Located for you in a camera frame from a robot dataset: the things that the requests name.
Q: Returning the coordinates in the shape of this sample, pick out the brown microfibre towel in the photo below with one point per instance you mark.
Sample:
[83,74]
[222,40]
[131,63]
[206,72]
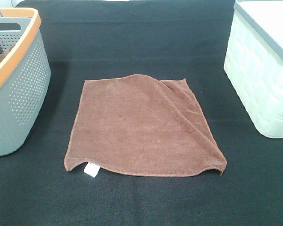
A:
[138,125]

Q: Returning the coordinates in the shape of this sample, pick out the black fabric table mat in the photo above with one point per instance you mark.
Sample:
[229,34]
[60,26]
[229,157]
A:
[165,39]

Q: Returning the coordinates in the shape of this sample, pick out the grey perforated laundry basket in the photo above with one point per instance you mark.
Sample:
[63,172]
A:
[24,75]

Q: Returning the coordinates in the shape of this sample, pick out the white plastic storage bin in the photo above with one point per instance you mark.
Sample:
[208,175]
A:
[254,62]

